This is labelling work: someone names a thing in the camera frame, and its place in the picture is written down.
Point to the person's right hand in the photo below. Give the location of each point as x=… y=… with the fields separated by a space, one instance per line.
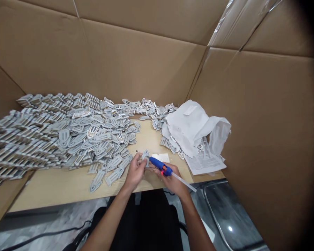
x=174 y=181

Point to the person's left hand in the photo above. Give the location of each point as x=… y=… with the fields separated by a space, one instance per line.
x=134 y=174

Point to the blue hot glue gun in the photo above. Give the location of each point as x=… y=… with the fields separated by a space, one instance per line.
x=161 y=166

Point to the single grey pointed cutout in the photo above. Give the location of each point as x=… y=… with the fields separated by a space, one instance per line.
x=145 y=155

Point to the small beige wooden card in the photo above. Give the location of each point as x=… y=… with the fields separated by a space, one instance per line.
x=161 y=158

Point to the printed white paper sheet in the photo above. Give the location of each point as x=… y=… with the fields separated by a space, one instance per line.
x=206 y=164

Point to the person's legs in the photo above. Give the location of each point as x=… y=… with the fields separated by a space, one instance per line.
x=146 y=222

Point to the small heap of grey cutouts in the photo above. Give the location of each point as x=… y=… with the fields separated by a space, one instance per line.
x=157 y=112

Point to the large pile of grey cutouts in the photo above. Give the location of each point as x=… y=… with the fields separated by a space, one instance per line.
x=47 y=133

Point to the brown cardboard partition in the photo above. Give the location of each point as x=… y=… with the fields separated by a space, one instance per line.
x=136 y=52

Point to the clear plastic tape strip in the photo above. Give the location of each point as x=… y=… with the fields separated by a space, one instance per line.
x=233 y=23

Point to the shiny metal frame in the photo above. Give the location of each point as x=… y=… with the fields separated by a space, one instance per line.
x=219 y=217

